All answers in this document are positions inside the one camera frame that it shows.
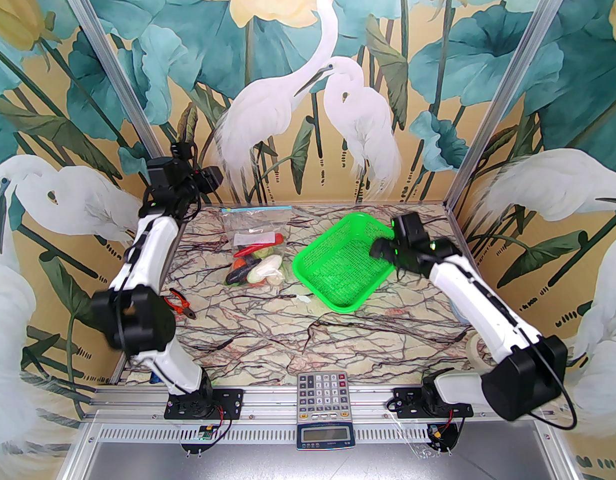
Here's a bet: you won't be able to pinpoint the clear container blue rim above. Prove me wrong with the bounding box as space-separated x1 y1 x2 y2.
448 295 471 325

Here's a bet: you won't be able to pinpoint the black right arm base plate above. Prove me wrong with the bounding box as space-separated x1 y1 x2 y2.
390 387 474 419

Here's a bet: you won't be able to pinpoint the red handled pliers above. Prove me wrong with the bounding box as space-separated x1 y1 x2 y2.
165 288 196 320

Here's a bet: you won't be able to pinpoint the perforated metal panel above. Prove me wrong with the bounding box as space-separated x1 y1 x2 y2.
62 420 578 480

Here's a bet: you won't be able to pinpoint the green plastic mesh basket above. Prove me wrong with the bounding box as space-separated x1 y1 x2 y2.
293 213 396 314

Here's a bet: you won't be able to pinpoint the aluminium frame rail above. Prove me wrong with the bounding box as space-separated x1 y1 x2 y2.
85 385 558 424

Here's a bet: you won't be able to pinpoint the grey desk calculator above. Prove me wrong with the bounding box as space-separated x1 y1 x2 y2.
295 371 357 452

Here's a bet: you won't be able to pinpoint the masking tape roll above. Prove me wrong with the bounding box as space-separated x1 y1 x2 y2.
464 330 493 369

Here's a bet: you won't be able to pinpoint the clear zip-top bag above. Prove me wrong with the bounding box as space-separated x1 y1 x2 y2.
221 205 294 290

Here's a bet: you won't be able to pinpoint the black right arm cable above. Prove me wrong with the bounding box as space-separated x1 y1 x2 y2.
530 368 578 430

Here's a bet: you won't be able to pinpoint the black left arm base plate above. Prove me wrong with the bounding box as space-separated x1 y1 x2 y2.
165 388 244 421

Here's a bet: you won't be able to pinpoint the red chili pepper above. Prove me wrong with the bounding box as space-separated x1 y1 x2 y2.
234 233 284 259

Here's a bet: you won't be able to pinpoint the white vegetable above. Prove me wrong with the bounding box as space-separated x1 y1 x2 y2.
249 255 284 285

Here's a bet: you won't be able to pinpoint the aluminium table side rail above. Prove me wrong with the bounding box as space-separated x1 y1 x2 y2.
446 205 527 383

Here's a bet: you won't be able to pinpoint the aluminium frame post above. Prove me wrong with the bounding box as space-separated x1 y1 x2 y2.
53 0 189 209
444 0 579 210

